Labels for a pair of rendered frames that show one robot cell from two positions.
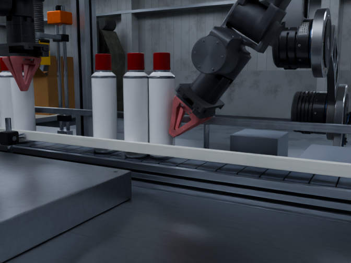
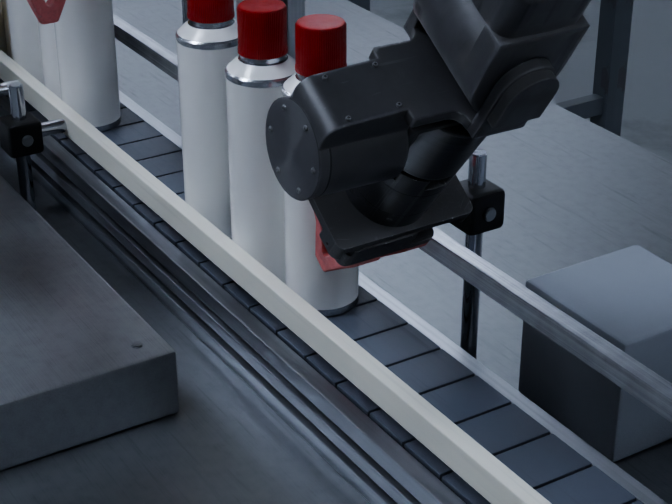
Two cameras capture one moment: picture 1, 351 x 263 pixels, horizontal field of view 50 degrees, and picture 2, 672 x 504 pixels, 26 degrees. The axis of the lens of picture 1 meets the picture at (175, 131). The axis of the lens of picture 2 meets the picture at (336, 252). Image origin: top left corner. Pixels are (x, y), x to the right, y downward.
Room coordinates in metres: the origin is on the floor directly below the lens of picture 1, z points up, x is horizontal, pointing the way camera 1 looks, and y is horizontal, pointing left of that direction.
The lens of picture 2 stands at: (-0.03, -0.43, 1.39)
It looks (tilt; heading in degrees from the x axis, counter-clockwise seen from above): 28 degrees down; 30
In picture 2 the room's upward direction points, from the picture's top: straight up
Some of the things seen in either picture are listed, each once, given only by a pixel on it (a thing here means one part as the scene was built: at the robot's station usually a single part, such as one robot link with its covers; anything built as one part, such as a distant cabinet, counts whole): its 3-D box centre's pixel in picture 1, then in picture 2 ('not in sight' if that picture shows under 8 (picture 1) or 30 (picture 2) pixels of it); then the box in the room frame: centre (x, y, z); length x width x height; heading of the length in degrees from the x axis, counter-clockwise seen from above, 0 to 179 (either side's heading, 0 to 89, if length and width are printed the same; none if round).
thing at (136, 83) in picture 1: (136, 105); (265, 146); (0.75, 0.08, 0.98); 0.05 x 0.05 x 0.20
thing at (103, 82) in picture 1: (104, 103); (214, 106); (0.79, 0.15, 0.98); 0.05 x 0.05 x 0.20
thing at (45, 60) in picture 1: (44, 51); not in sight; (0.90, 0.31, 1.09); 0.03 x 0.01 x 0.06; 152
